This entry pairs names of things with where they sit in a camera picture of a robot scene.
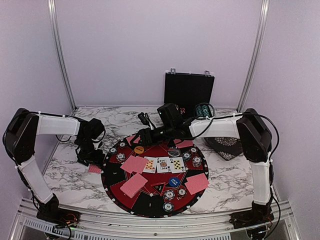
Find white chip stack seat four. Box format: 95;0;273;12
116;152;126;163

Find orange dealer button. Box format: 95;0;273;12
134;146;145;155

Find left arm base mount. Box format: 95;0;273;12
36;199;80;227

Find round red black poker mat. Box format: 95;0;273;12
101;136;209;218

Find green chips row in case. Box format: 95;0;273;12
194;103;214;118

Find red playing card deck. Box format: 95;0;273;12
88;164;102;174

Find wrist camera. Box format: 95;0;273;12
88;118;106;142
157;103;184;129

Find eight of spades card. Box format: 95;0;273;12
169;157;186;174

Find king face card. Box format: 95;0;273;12
156;157;171;173

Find dealt red playing cards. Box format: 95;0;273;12
185;173;209;195

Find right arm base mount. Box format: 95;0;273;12
229;202;275;229

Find red chip stack seat ten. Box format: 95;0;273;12
177;188;187;199

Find blue chip stack seat one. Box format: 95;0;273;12
162;202;174;213

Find right aluminium corner post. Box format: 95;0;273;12
236;0;270;112

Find red dice in case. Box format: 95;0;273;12
179;107;186;115

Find aluminium corner post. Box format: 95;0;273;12
236;0;270;112
47;0;72;96

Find blue blind button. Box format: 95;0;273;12
167;177;181;188

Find black floral square plate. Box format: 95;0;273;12
204;137;243;161

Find aluminium front rail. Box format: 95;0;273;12
8;198;302;240

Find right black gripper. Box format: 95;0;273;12
129;123;174;148

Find white chip stack seat eight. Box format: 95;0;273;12
192;156;202;168

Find black poker chip case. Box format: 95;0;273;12
164;72;215;118

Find green chip stack seat eight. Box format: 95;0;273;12
182;152;192;162

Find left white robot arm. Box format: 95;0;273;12
2;108;106;204

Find dealt cards seat seven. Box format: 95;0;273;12
173;139;194;149

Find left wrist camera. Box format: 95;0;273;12
88;118;106;142

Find red chip seat eight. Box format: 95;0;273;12
190;147;198;154

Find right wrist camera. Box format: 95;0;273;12
157;103;184;129

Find dealt cards seat two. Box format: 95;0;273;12
120;173;148;198

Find dealt cards seat five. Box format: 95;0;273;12
126;134;139;146

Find left aluminium corner post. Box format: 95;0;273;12
47;0;72;96

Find white chip stack seat ten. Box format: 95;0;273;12
163;190;175;201

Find clear round button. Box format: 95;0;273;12
167;147;181;158

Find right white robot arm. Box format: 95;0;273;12
135;106;274;224

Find dealt cards seat four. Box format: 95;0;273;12
120;155;148;174

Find green chip seat four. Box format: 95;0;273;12
109;147;117;154

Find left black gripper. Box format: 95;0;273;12
76;137;105;170

